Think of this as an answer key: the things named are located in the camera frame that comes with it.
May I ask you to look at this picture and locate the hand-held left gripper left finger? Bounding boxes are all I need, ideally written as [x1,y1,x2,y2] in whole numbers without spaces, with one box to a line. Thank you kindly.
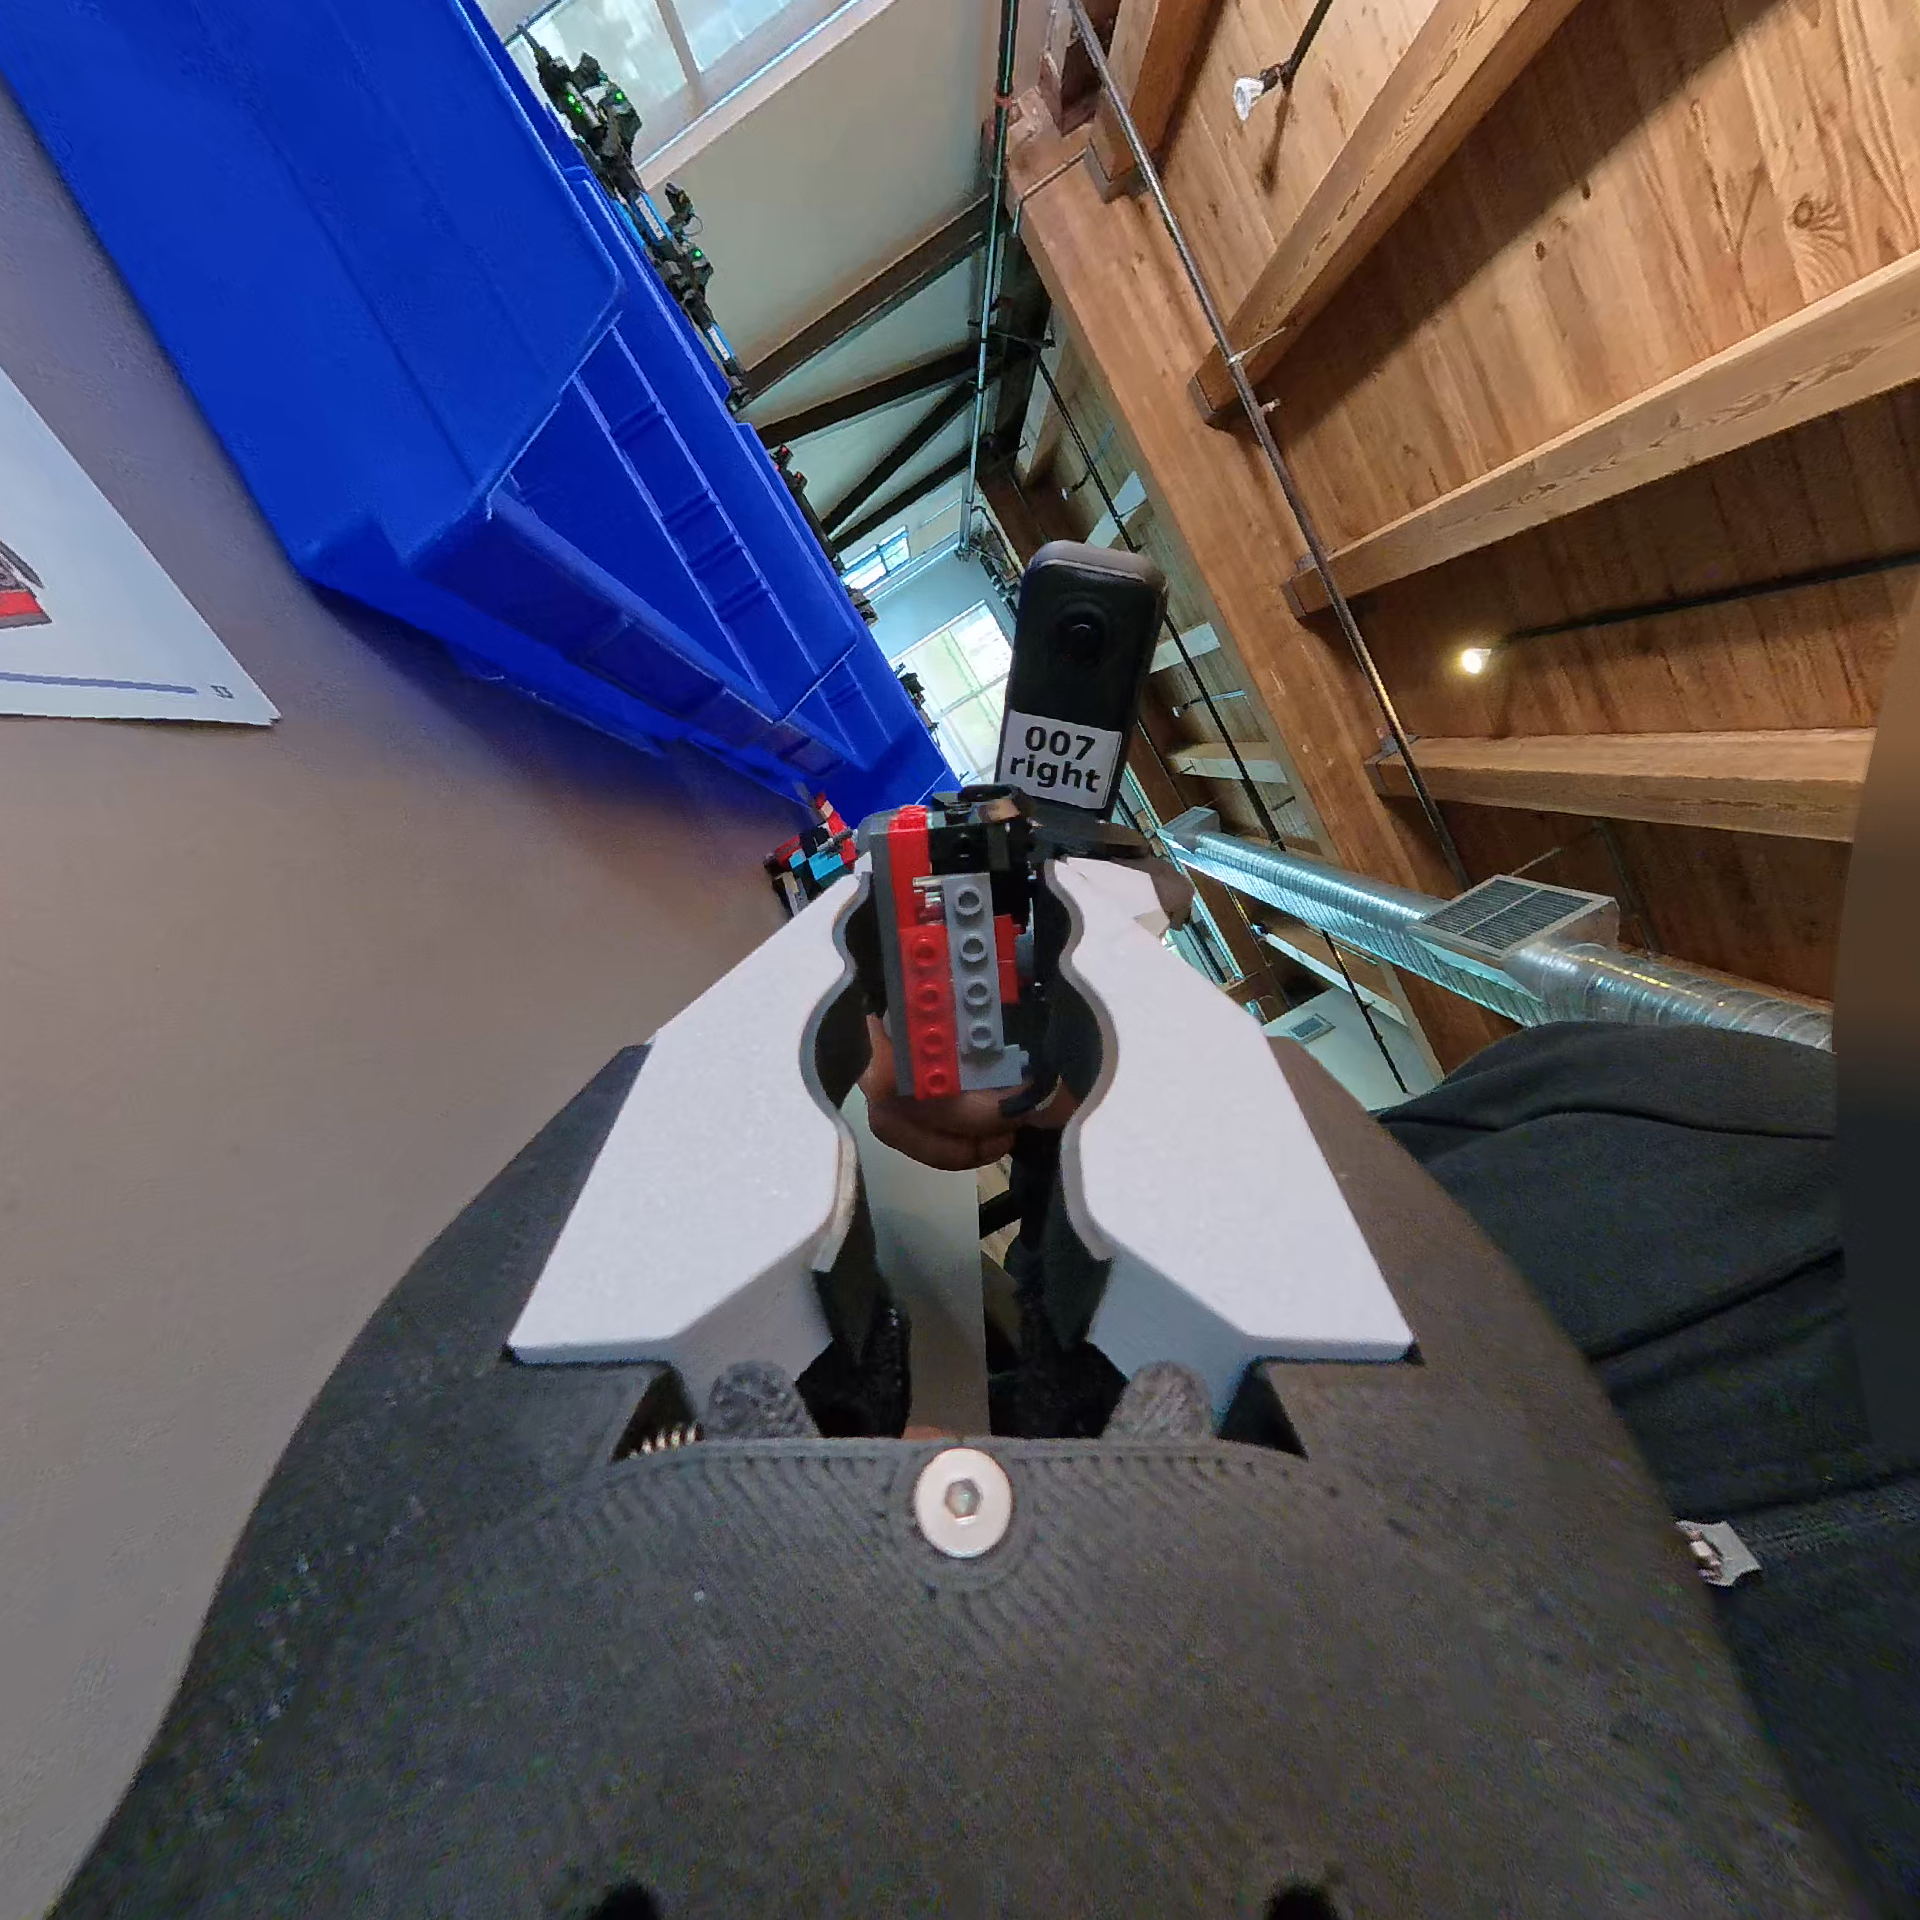
[506,867,912,1440]

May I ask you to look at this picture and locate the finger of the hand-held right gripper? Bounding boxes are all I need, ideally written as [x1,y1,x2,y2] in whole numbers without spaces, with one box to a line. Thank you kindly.
[1114,856,1201,946]

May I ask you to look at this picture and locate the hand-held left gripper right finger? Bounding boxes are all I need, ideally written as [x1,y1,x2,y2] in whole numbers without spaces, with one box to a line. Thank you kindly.
[991,856,1419,1440]

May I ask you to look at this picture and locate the red and grey brick model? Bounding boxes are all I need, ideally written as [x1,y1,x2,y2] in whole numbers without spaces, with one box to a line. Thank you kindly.
[852,787,1051,1120]

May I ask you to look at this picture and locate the brick instruction booklet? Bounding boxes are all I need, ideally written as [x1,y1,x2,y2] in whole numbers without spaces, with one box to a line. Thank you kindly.
[0,369,281,729]

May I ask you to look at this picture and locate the grey desk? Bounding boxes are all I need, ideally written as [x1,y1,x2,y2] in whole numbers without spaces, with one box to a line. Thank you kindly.
[0,82,962,1920]

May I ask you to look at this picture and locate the person's right hand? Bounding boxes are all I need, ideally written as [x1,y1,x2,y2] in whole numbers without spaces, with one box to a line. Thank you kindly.
[852,1072,1040,1175]

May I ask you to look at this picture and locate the tall grid window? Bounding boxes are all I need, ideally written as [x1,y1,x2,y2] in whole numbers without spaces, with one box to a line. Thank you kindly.
[840,525,1021,752]

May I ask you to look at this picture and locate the blue plastic bin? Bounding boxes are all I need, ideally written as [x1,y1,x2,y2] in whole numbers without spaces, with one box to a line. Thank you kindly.
[411,322,799,768]
[0,0,634,608]
[744,421,962,819]

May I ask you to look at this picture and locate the metal vent grille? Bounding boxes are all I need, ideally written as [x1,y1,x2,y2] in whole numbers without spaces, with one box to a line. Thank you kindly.
[1418,879,1618,963]

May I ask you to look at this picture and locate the person's dark jacket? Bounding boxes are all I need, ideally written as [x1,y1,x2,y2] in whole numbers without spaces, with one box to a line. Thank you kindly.
[1371,1026,1920,1920]

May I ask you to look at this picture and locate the large grid window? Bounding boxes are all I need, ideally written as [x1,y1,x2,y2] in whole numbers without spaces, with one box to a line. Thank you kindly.
[511,0,1000,128]

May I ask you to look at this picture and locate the silver flexible duct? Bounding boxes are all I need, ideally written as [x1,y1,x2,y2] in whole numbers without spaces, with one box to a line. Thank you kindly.
[1171,810,1841,1051]

